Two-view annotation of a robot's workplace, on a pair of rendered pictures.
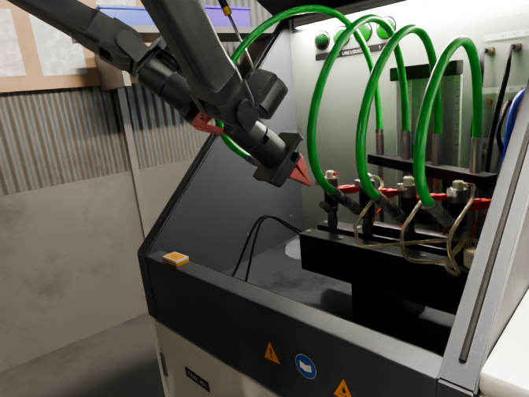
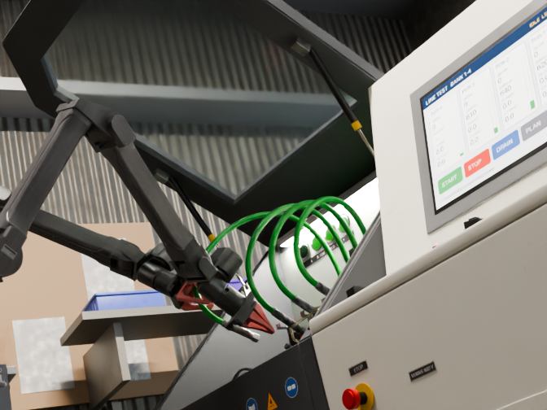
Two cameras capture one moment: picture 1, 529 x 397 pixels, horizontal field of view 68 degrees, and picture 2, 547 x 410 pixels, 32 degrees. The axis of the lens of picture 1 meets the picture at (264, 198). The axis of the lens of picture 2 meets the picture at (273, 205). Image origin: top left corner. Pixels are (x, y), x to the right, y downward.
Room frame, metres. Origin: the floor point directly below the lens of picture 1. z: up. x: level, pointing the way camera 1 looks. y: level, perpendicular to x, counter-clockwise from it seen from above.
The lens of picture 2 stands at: (-1.44, -0.29, 0.51)
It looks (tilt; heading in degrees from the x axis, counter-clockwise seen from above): 22 degrees up; 3
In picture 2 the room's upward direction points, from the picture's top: 14 degrees counter-clockwise
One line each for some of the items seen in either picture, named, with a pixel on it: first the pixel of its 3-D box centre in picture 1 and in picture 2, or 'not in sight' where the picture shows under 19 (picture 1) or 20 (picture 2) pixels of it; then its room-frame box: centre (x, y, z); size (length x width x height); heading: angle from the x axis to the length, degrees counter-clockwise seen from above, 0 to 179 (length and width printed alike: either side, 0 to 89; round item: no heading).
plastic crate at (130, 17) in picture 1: (125, 20); (124, 310); (2.02, 0.57, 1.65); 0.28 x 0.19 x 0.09; 125
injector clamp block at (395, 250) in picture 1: (388, 277); not in sight; (0.67, -0.22, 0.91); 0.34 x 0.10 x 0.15; 44
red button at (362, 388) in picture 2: not in sight; (356, 399); (0.24, -0.25, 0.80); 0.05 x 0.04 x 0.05; 44
